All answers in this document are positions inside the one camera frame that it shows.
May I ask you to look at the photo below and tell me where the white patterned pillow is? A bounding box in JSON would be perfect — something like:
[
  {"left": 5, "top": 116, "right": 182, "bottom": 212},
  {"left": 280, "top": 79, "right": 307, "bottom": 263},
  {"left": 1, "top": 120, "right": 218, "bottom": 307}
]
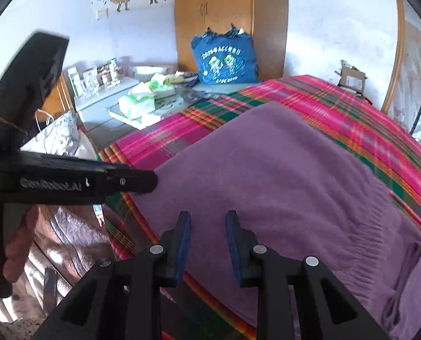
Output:
[{"left": 20, "top": 111, "right": 97, "bottom": 160}]

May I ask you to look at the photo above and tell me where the pink plaid tablecloth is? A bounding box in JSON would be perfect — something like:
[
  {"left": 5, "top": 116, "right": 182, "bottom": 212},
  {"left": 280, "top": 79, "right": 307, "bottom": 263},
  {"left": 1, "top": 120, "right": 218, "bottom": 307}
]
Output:
[{"left": 99, "top": 75, "right": 421, "bottom": 339}]

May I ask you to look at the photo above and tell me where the transparent printed door curtain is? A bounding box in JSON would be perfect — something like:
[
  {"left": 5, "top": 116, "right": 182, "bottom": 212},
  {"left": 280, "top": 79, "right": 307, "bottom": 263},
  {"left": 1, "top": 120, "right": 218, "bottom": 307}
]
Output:
[{"left": 389, "top": 0, "right": 421, "bottom": 145}]

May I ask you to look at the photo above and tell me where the brown cardboard box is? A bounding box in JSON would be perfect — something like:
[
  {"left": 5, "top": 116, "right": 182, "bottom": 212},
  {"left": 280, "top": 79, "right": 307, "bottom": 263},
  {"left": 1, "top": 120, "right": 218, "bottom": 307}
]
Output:
[{"left": 337, "top": 60, "right": 367, "bottom": 95}]

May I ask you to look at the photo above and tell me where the green tissue pack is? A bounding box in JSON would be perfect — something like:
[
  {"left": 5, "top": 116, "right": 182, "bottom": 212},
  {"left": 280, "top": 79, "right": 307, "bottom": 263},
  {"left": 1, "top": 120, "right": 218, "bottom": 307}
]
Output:
[
  {"left": 148, "top": 73, "right": 176, "bottom": 100},
  {"left": 118, "top": 82, "right": 155, "bottom": 120}
]

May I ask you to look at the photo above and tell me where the wooden wardrobe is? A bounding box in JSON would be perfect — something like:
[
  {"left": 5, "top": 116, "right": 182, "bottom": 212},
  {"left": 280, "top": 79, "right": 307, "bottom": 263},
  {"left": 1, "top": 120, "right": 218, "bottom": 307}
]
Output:
[{"left": 174, "top": 0, "right": 289, "bottom": 81}]

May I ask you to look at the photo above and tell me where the purple fleece garment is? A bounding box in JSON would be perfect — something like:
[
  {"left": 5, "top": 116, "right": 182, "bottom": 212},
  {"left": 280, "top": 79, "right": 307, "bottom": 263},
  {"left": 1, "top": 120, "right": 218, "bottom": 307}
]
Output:
[{"left": 134, "top": 102, "right": 421, "bottom": 339}]

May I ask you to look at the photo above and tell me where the person's left hand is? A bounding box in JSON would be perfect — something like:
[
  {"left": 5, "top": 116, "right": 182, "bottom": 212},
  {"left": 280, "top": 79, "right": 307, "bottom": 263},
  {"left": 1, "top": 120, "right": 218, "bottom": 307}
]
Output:
[{"left": 3, "top": 205, "right": 39, "bottom": 283}]

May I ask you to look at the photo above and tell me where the blue printed tote bag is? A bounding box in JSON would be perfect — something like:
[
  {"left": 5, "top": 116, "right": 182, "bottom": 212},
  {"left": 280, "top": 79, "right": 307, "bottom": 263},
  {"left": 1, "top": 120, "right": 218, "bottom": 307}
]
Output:
[{"left": 191, "top": 25, "right": 259, "bottom": 84}]

